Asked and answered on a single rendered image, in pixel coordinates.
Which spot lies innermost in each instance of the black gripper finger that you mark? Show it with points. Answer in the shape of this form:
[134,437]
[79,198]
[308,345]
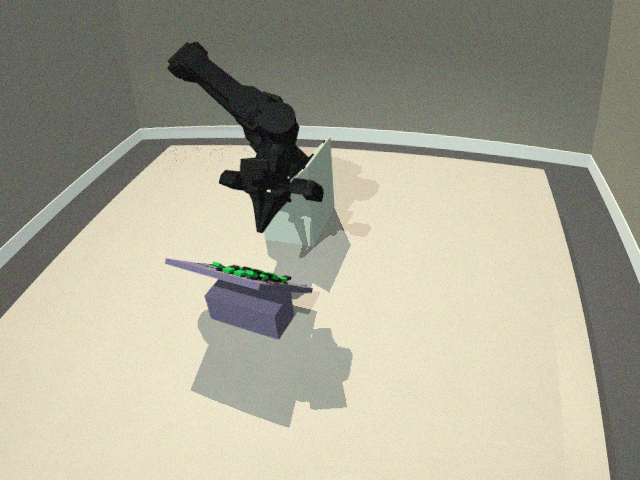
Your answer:
[258,201]
[273,203]

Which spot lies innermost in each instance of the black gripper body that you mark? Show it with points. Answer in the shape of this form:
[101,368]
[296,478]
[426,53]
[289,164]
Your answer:
[308,188]

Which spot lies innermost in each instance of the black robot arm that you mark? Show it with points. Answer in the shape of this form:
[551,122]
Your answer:
[263,116]

